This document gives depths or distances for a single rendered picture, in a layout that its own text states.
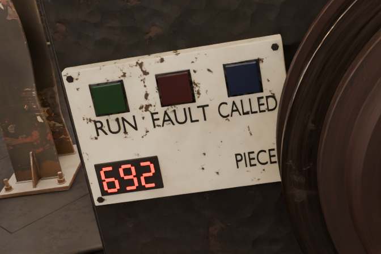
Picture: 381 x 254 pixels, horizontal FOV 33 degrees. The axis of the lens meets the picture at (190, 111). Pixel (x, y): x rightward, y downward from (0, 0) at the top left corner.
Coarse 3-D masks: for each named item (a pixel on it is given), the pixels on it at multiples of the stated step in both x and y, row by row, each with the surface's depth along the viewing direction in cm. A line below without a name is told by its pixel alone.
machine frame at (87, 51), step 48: (48, 0) 75; (96, 0) 75; (144, 0) 74; (192, 0) 74; (240, 0) 74; (288, 0) 73; (96, 48) 77; (144, 48) 76; (288, 48) 75; (240, 192) 82; (144, 240) 86; (192, 240) 85; (240, 240) 85; (288, 240) 85
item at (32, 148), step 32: (0, 0) 318; (32, 0) 349; (0, 32) 325; (32, 32) 355; (0, 64) 331; (32, 64) 361; (0, 96) 337; (32, 96) 334; (32, 128) 342; (64, 128) 373; (32, 160) 346; (64, 160) 372; (32, 192) 342
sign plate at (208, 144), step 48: (192, 48) 76; (240, 48) 74; (144, 96) 76; (192, 96) 76; (240, 96) 76; (96, 144) 79; (144, 144) 79; (192, 144) 78; (240, 144) 78; (96, 192) 81; (144, 192) 81; (192, 192) 81
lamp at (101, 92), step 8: (96, 88) 76; (104, 88) 76; (112, 88) 76; (120, 88) 76; (96, 96) 76; (104, 96) 76; (112, 96) 76; (120, 96) 76; (96, 104) 76; (104, 104) 76; (112, 104) 76; (120, 104) 76; (104, 112) 77; (112, 112) 77
